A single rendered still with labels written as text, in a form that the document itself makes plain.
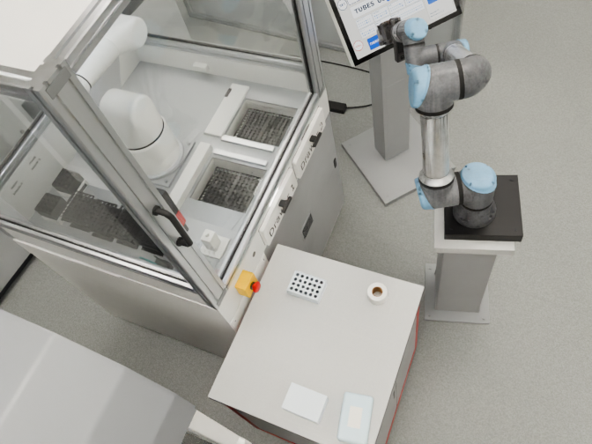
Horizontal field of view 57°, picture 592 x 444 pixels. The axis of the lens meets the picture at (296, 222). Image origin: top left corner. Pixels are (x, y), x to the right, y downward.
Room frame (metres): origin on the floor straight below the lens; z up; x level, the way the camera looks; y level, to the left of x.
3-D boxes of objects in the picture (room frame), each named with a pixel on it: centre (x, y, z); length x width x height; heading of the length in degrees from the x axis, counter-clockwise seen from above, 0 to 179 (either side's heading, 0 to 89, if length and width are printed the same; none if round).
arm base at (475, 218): (0.90, -0.63, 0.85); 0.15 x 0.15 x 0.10
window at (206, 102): (1.19, 0.04, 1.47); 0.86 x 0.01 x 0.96; 141
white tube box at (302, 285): (0.83, 0.04, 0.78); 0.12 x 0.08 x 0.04; 50
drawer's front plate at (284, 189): (1.14, 0.04, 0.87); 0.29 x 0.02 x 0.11; 141
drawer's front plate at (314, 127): (1.39, -0.16, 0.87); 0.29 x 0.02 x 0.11; 141
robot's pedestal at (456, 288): (0.90, -0.63, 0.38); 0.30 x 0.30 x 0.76; 66
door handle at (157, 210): (0.80, 0.30, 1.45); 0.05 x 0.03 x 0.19; 51
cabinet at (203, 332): (1.48, 0.39, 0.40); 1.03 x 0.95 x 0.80; 141
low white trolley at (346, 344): (0.63, 0.06, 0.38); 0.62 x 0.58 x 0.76; 141
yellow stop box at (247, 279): (0.87, 0.23, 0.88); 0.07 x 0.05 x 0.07; 141
